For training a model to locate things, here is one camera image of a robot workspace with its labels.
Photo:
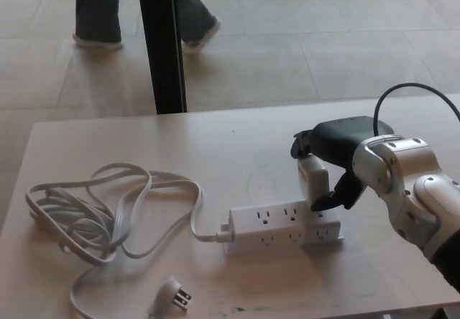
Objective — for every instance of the white charger plug adapter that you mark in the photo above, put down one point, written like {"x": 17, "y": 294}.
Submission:
{"x": 314, "y": 180}

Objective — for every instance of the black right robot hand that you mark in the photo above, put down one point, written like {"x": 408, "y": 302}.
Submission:
{"x": 341, "y": 136}

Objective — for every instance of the white angled wall plug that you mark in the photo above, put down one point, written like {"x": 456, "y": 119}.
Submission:
{"x": 172, "y": 294}

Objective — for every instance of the white power strip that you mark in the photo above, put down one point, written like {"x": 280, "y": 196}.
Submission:
{"x": 278, "y": 227}

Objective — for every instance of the person leg in dark trousers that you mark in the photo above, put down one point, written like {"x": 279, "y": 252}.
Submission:
{"x": 196, "y": 13}
{"x": 95, "y": 13}

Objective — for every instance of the black vertical window post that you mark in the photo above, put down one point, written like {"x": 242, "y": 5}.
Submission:
{"x": 163, "y": 46}

